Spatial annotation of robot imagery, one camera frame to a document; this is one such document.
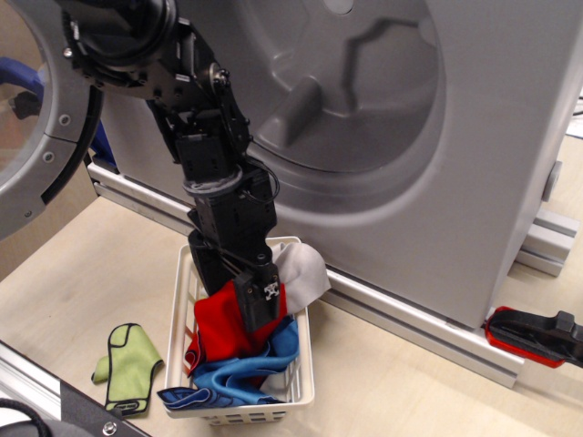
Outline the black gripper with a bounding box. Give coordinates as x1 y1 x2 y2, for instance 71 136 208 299
184 168 280 332

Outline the red cloth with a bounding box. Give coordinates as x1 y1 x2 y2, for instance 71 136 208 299
185 280 288 376

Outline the grey white cloth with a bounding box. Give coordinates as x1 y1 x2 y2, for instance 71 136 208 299
271 242 332 314

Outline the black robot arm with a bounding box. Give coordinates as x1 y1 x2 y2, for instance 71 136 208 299
60 1 281 332

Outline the white plastic laundry basket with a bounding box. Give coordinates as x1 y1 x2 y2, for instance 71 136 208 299
164 245 315 426

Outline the grey toy washing machine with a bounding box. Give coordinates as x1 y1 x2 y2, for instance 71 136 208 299
97 0 583 330

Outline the round washing machine door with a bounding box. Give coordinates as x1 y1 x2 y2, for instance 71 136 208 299
1 1 102 238

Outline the green cloth with black trim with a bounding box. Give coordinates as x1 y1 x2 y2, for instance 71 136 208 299
91 323 163 417

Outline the blue cloth with dark trim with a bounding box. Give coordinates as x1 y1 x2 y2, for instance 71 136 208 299
157 387 235 411

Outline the blue object behind door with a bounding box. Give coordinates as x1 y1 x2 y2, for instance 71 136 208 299
0 56 45 103

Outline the red and black clamp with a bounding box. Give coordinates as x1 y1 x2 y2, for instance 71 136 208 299
484 307 582 369

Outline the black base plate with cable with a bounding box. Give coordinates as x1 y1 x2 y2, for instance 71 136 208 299
1 384 146 436

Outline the aluminium frame rail front left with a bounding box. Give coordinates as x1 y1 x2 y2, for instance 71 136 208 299
1 341 62 420

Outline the aluminium rail under machine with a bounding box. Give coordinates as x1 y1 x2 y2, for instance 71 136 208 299
88 164 582 388

